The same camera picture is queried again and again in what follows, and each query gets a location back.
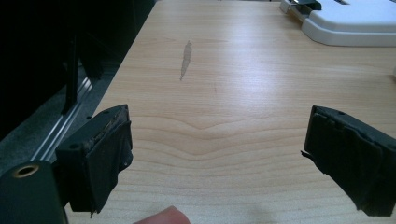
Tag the aluminium rail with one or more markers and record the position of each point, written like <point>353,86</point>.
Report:
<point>63,124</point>

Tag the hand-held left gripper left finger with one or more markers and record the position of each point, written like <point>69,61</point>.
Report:
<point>93,161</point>

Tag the white plastic device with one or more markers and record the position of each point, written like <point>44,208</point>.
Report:
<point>345,21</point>

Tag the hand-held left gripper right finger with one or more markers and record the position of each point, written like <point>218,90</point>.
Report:
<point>351,155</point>

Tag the black metal stand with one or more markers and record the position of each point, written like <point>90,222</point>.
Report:
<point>72,74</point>

